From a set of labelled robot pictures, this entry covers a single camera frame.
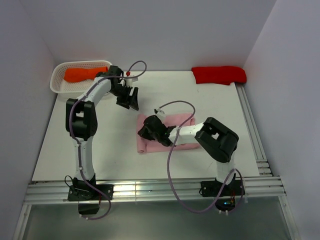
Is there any aluminium front rail frame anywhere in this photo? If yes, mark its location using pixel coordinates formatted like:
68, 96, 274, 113
13, 176, 301, 240

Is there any folded red t shirt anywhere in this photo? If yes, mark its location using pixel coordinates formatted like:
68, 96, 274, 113
191, 66, 247, 86

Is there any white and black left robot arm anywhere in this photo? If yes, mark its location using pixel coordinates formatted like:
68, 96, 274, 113
65, 65, 139, 201

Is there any rolled orange t shirt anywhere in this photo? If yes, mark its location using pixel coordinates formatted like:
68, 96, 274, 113
63, 66, 108, 83

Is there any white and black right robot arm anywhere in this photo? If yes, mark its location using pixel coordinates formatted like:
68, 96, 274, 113
137, 114, 239, 195

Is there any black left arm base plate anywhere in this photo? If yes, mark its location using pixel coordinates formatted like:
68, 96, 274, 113
67, 184, 114, 202

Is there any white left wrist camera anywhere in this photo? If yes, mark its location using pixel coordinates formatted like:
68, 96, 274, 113
125, 76, 139, 87

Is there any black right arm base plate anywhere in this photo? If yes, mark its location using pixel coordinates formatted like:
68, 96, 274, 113
199, 179, 246, 197

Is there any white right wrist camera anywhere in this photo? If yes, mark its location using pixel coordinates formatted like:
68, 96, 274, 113
154, 108, 166, 122

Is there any pink t shirt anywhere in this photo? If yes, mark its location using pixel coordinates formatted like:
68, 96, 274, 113
136, 112, 200, 154

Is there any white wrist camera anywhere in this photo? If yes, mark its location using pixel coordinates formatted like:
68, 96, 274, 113
154, 108, 166, 122
125, 76, 139, 87

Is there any aluminium right side rail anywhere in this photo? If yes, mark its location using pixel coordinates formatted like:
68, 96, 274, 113
235, 83, 274, 177

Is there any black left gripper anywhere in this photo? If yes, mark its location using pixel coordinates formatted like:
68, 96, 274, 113
110, 84, 139, 111

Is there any white perforated plastic basket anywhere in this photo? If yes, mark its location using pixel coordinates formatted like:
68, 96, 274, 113
50, 60, 112, 97

